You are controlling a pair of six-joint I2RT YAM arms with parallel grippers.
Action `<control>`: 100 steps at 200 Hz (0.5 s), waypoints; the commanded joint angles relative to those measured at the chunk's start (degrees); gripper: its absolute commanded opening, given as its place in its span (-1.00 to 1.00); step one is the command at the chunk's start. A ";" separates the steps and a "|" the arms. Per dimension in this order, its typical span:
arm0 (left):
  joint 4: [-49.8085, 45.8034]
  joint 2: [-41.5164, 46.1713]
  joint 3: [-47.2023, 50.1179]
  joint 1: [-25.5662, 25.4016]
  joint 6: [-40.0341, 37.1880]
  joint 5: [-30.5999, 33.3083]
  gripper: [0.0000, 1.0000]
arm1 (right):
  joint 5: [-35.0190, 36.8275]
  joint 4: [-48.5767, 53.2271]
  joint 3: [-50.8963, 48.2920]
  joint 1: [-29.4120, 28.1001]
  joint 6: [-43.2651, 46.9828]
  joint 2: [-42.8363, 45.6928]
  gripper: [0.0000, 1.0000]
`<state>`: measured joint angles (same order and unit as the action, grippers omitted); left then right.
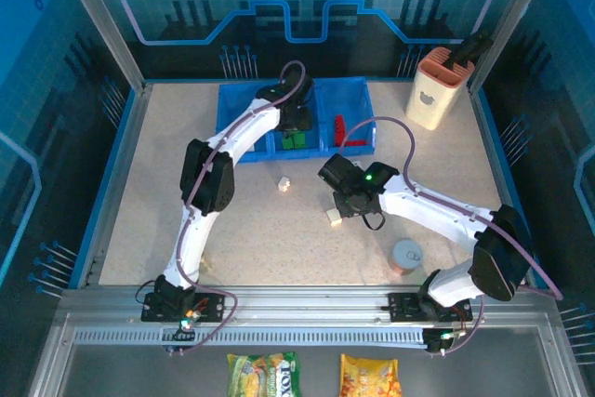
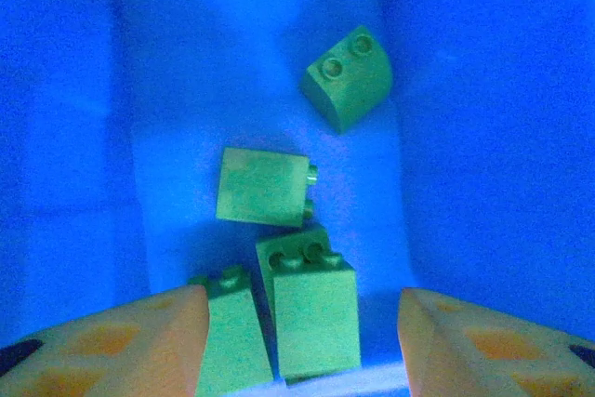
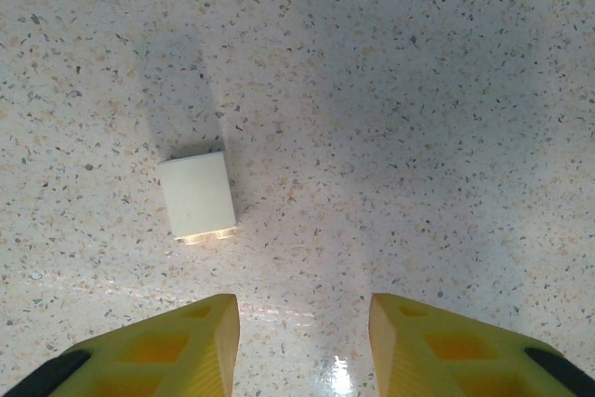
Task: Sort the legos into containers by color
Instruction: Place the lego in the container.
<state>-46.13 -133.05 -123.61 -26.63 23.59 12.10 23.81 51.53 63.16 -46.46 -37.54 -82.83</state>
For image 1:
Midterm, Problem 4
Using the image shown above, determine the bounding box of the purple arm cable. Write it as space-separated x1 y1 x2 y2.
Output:
133 60 309 356
341 116 564 356

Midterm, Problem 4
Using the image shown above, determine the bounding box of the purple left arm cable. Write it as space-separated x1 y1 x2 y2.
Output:
133 60 309 356

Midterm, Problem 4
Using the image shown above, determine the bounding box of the aluminium mounting rail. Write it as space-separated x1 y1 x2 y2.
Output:
59 284 557 324

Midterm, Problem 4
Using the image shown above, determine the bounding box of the black knife handle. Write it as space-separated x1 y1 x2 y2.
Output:
444 29 494 68

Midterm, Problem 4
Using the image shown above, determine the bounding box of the orange snack bag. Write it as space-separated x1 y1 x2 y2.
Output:
338 353 403 397

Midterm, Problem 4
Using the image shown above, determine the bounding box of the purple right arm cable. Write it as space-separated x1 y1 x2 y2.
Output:
341 116 564 356

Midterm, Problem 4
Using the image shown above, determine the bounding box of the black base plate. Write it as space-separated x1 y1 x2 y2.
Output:
387 292 474 324
140 290 227 324

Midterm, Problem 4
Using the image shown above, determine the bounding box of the black right gripper cable loop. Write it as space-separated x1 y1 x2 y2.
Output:
361 211 387 232

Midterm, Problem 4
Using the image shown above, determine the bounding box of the white pink knife block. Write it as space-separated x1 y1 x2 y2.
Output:
404 46 476 132

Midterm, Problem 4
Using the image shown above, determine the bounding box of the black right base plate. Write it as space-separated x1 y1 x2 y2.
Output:
387 292 474 324

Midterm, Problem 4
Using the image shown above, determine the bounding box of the metal pull-tab can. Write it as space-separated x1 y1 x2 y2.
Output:
390 239 425 278

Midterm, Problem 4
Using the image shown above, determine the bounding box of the green snack bag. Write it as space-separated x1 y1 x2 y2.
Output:
226 352 303 397

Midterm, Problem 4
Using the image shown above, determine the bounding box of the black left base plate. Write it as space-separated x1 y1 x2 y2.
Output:
140 290 227 324

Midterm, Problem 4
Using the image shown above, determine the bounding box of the blue three-compartment bin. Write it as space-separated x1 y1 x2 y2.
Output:
215 78 377 164

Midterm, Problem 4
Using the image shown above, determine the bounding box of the slotted grey cable duct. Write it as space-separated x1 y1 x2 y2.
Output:
73 327 430 348

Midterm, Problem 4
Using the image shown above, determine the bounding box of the aluminium frame post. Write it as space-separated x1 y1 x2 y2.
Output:
51 0 151 92
466 0 560 94

